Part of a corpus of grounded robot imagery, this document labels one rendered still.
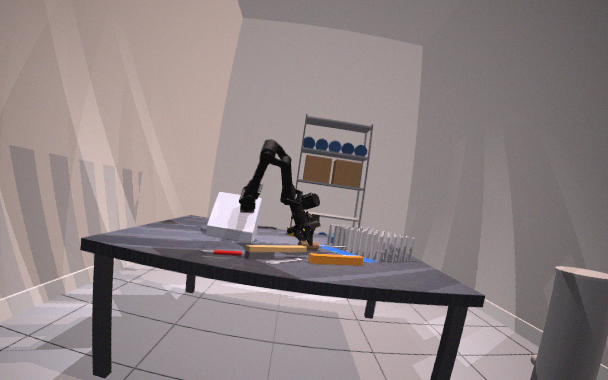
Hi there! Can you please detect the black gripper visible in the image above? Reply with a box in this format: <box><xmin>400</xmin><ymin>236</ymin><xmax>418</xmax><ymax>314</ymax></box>
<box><xmin>287</xmin><ymin>210</ymin><xmax>321</xmax><ymax>246</ymax></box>

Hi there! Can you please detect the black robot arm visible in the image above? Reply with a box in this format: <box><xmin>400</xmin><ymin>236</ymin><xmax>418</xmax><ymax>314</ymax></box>
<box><xmin>239</xmin><ymin>140</ymin><xmax>320</xmax><ymax>214</ymax></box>

